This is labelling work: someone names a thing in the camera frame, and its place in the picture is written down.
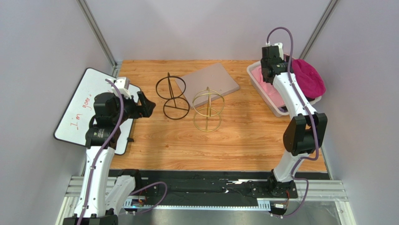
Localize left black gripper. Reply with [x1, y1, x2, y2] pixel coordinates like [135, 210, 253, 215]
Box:
[112, 91, 155, 125]

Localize pink bucket hat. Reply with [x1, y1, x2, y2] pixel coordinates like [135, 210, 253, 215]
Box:
[251, 66, 285, 108]

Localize magenta baseball cap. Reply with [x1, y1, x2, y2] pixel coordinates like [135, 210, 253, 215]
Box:
[292, 59, 326, 99]

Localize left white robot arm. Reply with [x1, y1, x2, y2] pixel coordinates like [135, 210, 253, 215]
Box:
[62, 91, 156, 225]

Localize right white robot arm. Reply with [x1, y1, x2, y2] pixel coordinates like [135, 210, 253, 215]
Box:
[260, 45, 327, 196]

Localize white plastic basket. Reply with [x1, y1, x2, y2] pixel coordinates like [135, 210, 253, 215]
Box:
[247, 61, 321, 118]

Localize grey flat board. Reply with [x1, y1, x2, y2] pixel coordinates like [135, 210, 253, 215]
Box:
[175, 63, 240, 108]

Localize white whiteboard with red writing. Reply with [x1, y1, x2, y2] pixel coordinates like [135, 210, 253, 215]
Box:
[53, 67, 142, 156]

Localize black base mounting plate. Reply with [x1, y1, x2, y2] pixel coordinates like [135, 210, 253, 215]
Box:
[109, 169, 302, 207]

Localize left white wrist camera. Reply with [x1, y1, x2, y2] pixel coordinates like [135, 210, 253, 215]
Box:
[114, 77, 132, 99]

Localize black wire hat stand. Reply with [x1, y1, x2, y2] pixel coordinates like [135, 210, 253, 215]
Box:
[155, 72, 190, 120]

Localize gold wire hat stand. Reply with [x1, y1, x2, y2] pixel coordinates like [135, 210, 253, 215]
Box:
[192, 87, 225, 132]

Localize left corner aluminium post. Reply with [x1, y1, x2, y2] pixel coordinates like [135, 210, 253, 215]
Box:
[77, 0, 118, 68]

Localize corner aluminium post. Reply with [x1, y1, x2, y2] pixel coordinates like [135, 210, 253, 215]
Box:
[299, 0, 340, 60]
[77, 0, 118, 68]

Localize right corner aluminium post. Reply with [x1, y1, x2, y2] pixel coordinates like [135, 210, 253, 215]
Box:
[299, 0, 340, 60]

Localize aluminium frame rail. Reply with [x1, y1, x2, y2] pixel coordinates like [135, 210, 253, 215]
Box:
[56, 176, 355, 225]

